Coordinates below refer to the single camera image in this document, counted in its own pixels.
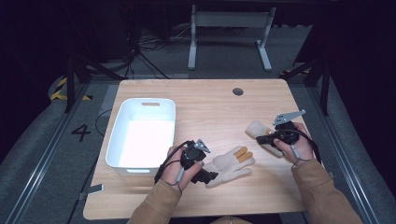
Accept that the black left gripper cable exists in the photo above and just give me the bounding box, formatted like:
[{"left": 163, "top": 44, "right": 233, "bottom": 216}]
[{"left": 153, "top": 140, "right": 196, "bottom": 185}]

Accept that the grey left gripper lanyard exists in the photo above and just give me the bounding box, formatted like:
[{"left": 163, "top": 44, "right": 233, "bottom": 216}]
[{"left": 164, "top": 167, "right": 185, "bottom": 196}]

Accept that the bundle of black floor cables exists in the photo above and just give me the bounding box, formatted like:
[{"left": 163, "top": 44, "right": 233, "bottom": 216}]
[{"left": 123, "top": 23, "right": 194, "bottom": 80}]

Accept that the person's left hand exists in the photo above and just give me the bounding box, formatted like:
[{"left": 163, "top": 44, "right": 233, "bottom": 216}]
[{"left": 160, "top": 146, "right": 205, "bottom": 192}]

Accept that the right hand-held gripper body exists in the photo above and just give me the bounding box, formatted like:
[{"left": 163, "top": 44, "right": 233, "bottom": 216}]
[{"left": 272, "top": 109, "right": 307, "bottom": 146}]

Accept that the aluminium floor rail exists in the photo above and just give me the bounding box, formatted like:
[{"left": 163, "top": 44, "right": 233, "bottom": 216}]
[
  {"left": 305, "top": 84, "right": 381, "bottom": 224},
  {"left": 3, "top": 83, "right": 92, "bottom": 224}
]

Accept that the grey right gripper lanyard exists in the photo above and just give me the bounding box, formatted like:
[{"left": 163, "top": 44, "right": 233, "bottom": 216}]
[{"left": 290, "top": 144, "right": 312, "bottom": 170}]

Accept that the grey tape piece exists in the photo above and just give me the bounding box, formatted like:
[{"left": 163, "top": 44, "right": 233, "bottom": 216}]
[{"left": 78, "top": 183, "right": 105, "bottom": 201}]

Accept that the person's right hand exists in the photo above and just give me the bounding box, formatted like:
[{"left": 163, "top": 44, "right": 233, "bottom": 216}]
[{"left": 273, "top": 121, "right": 316, "bottom": 166}]

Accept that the cream glove with orange fingertips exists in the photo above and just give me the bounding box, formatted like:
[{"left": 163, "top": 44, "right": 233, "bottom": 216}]
[{"left": 204, "top": 145, "right": 256, "bottom": 189}]

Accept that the yellow black hazard tape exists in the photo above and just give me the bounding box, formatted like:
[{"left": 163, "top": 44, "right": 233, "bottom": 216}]
[{"left": 49, "top": 77, "right": 93, "bottom": 102}]

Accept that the thin black floor cable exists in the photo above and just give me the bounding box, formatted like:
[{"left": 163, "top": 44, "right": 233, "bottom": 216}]
[{"left": 94, "top": 108, "right": 114, "bottom": 138}]

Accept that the grey gripper lanyard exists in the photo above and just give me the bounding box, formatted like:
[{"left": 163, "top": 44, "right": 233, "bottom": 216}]
[
  {"left": 164, "top": 167, "right": 185, "bottom": 196},
  {"left": 290, "top": 144, "right": 312, "bottom": 170}
]

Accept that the black metal stand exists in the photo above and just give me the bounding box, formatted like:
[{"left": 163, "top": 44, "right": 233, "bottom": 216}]
[
  {"left": 279, "top": 57, "right": 332, "bottom": 117},
  {"left": 64, "top": 53, "right": 126, "bottom": 114}
]

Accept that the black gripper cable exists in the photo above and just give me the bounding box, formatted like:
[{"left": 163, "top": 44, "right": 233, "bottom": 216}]
[
  {"left": 153, "top": 140, "right": 196, "bottom": 185},
  {"left": 290, "top": 128, "right": 323, "bottom": 165}
]

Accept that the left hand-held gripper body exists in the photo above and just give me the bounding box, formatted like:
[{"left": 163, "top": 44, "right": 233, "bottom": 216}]
[{"left": 180, "top": 138, "right": 212, "bottom": 171}]

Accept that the cream knitted glove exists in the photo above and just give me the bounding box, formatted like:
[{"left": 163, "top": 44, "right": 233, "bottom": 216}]
[{"left": 245, "top": 120, "right": 285, "bottom": 158}]

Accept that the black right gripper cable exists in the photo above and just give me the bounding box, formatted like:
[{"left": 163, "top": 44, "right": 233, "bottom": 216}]
[{"left": 290, "top": 128, "right": 323, "bottom": 165}]

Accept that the person's tan clothing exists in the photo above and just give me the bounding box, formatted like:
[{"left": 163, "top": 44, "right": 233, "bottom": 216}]
[{"left": 209, "top": 216, "right": 254, "bottom": 224}]

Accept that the grey metal desk frame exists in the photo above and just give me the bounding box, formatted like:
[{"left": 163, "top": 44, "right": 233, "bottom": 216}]
[{"left": 187, "top": 4, "right": 277, "bottom": 72}]

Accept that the white plastic bin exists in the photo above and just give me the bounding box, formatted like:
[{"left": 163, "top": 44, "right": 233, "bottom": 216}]
[{"left": 105, "top": 97, "right": 177, "bottom": 177}]

